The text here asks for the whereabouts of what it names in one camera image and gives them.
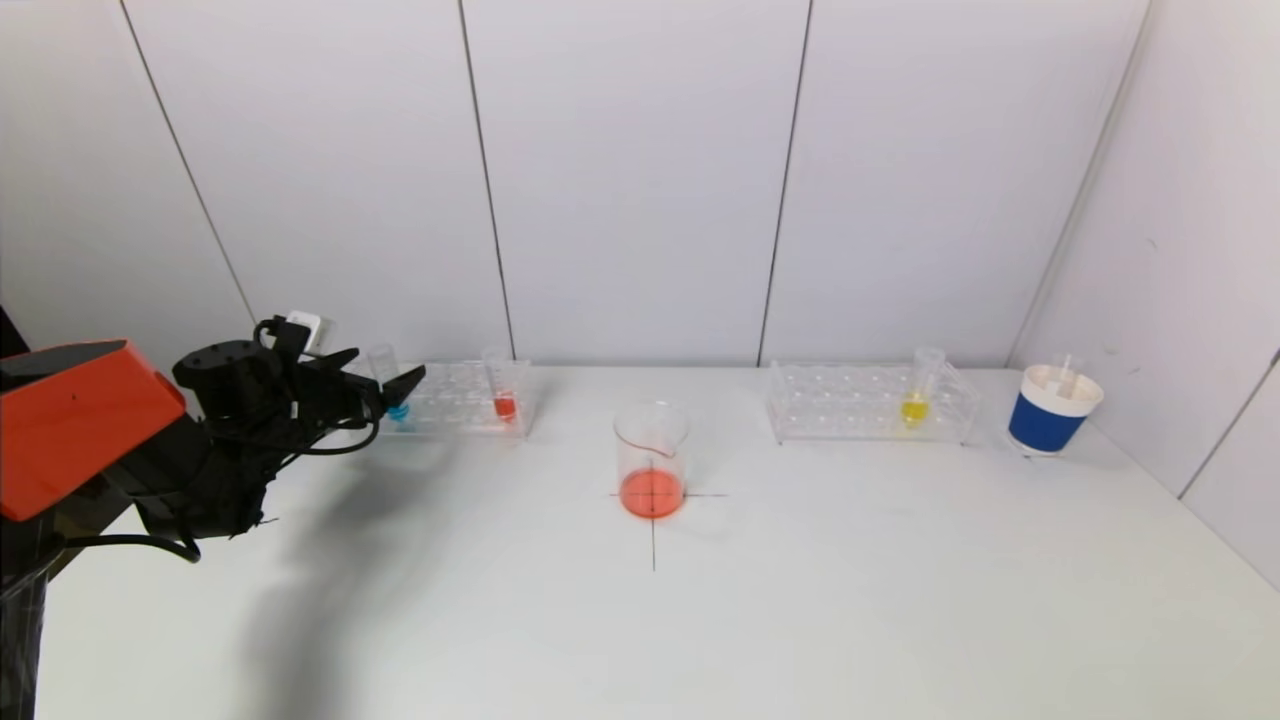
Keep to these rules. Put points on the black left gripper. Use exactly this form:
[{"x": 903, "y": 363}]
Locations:
[{"x": 372, "y": 397}]

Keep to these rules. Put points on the test tube with blue pigment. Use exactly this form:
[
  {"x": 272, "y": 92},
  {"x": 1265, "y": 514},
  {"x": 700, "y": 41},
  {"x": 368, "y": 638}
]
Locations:
[{"x": 383, "y": 360}]

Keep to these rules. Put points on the test tube with red pigment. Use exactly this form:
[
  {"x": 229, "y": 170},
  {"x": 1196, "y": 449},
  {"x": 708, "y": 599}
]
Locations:
[
  {"x": 506, "y": 407},
  {"x": 1066, "y": 372}
]

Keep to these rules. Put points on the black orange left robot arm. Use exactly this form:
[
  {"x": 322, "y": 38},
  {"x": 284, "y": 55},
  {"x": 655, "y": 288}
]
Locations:
[{"x": 90, "y": 420}]

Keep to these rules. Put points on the clear acrylic test tube rack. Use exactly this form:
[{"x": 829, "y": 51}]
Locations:
[
  {"x": 460, "y": 405},
  {"x": 850, "y": 402}
]

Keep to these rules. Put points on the clear glass beaker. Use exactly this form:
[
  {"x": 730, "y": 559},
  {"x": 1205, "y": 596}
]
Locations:
[{"x": 650, "y": 492}]

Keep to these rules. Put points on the test tube with yellow pigment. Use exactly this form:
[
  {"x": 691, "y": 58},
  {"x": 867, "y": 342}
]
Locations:
[{"x": 911, "y": 410}]

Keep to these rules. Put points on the blue white paper cup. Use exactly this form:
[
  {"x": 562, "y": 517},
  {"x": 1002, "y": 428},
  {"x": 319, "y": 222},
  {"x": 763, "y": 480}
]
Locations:
[{"x": 1040, "y": 425}]

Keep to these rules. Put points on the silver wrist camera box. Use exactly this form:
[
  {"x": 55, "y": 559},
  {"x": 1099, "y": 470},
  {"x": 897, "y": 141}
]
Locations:
[{"x": 308, "y": 327}]

